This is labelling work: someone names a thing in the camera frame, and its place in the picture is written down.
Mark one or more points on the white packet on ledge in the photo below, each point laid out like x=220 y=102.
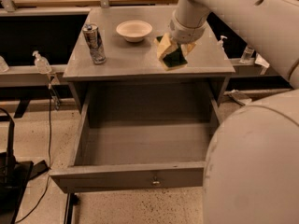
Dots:
x=261 y=61

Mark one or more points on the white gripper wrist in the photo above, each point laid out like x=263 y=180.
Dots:
x=188 y=34

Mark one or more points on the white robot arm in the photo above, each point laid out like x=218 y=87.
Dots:
x=251 y=174

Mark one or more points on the small pump bottle right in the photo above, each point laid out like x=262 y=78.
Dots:
x=221 y=41

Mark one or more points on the white bowl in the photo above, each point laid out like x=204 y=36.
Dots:
x=134 y=31

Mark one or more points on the green and yellow sponge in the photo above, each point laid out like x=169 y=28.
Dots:
x=173 y=60

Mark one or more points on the black stand base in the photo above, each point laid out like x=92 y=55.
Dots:
x=14 y=175

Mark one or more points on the silver drink can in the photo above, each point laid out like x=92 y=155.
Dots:
x=94 y=42

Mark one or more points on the open grey top drawer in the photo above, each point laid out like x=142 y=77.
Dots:
x=129 y=134

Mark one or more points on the grey cabinet counter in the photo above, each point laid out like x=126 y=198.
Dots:
x=127 y=61

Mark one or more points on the clear water bottle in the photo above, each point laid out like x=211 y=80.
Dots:
x=247 y=53

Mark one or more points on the clear pump bottle left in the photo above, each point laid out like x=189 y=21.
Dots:
x=41 y=63

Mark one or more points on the metal drawer knob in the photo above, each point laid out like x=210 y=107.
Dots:
x=155 y=182

